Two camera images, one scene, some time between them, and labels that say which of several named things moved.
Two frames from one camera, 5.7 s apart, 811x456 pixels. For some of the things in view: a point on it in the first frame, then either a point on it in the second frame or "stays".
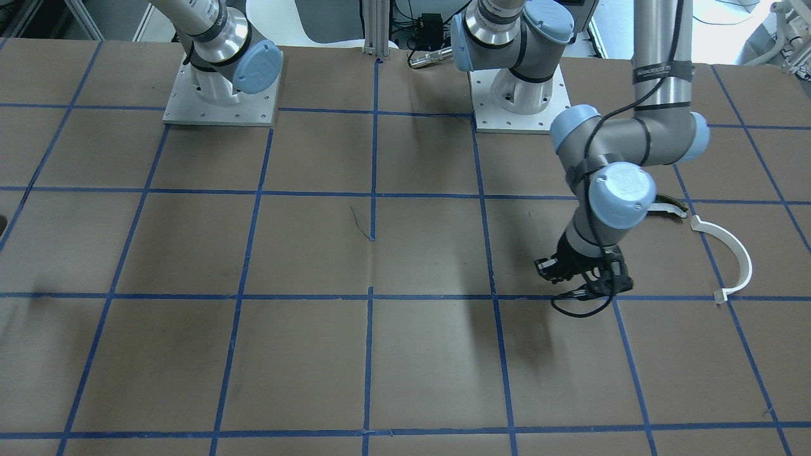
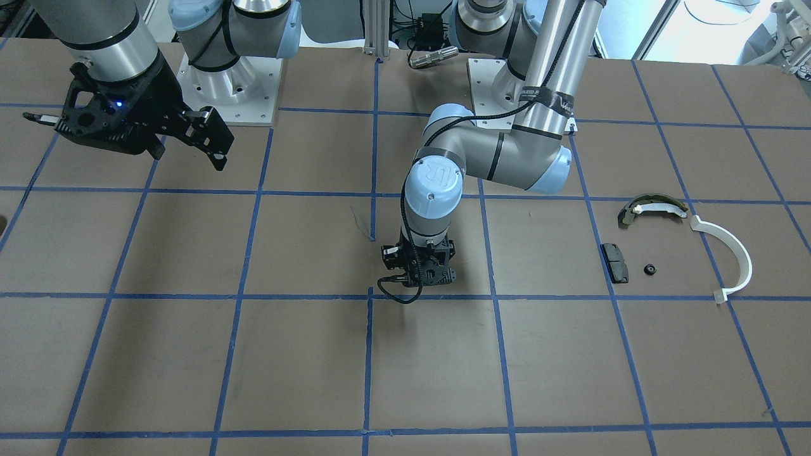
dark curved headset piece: (663, 202) stays
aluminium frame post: (376, 21) stays
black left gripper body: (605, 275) → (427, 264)
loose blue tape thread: (369, 237) stays
